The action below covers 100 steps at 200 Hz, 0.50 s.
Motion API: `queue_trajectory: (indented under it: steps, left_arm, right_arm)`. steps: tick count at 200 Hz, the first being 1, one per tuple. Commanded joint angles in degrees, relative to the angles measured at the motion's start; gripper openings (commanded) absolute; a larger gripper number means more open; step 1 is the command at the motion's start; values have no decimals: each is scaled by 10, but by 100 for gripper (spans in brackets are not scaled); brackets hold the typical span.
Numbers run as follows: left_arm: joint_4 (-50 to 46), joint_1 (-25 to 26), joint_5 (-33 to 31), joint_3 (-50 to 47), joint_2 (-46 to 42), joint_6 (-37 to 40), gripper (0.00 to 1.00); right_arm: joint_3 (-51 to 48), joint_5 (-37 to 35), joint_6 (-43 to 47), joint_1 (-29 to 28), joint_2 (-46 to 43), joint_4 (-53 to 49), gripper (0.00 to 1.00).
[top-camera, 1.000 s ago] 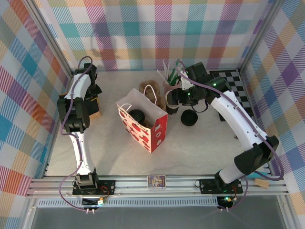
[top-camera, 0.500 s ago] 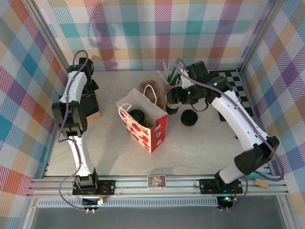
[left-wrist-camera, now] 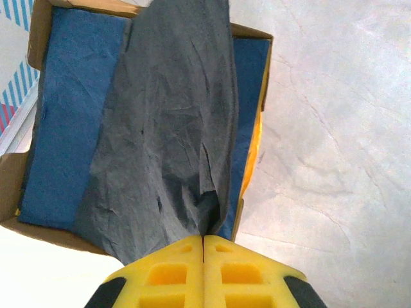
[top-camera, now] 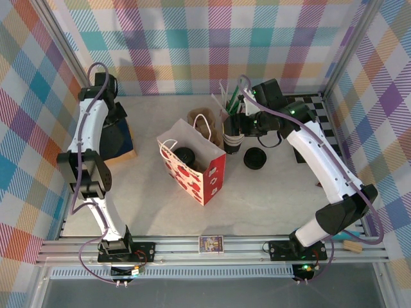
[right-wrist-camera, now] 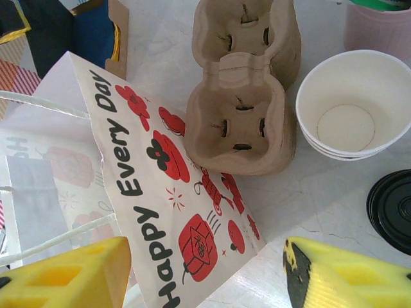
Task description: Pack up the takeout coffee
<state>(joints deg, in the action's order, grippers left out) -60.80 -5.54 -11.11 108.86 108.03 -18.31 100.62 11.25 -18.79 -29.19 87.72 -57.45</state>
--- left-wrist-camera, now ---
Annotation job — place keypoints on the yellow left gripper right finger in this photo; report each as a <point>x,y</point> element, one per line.
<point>244,282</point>

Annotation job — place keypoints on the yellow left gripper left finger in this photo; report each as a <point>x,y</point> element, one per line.
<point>167,282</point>

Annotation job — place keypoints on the yellow paper napkin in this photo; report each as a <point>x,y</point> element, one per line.
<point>253,154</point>

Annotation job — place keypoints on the blue paper napkin stack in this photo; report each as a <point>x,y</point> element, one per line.
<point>64,112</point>

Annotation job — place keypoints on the thin aluminium side rail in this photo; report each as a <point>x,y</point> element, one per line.
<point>17,125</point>

